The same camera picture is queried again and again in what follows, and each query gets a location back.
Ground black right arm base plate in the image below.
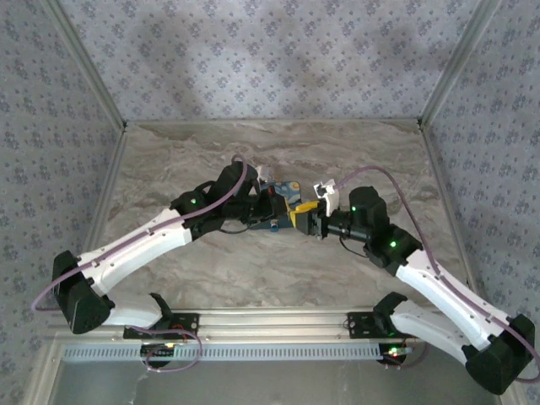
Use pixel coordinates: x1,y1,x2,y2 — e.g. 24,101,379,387
346,310,425,340

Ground blue starry night tin box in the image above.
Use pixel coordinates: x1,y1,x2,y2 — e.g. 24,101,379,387
251,180,303,233

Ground aluminium table side rail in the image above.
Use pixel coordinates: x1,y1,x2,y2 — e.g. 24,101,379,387
419,124,482,288
67,126,130,309

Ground controller board with led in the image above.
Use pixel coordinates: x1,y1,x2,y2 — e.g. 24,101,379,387
140,343,177,367
378,343,417,366

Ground right controller board with LED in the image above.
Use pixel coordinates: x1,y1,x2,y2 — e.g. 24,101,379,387
378,343,417,366

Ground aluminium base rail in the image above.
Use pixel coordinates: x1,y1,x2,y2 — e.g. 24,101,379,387
46,307,505,343

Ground left controller board with LED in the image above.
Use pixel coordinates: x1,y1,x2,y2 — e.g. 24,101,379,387
140,343,177,367

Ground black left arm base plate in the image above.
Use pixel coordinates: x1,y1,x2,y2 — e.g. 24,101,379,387
123,310,200,340

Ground slotted grey cable duct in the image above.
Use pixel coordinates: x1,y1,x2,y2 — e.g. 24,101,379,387
61,343,390,364

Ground aluminium frame post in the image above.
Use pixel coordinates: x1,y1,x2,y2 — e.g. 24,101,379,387
418,0,505,130
44,0,128,132

